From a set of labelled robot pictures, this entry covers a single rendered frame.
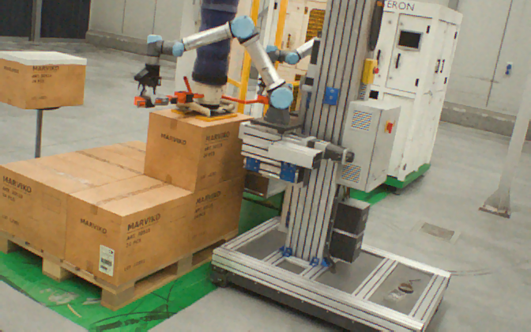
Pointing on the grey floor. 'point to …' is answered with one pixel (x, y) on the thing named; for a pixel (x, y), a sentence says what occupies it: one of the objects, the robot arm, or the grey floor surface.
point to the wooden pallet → (53, 266)
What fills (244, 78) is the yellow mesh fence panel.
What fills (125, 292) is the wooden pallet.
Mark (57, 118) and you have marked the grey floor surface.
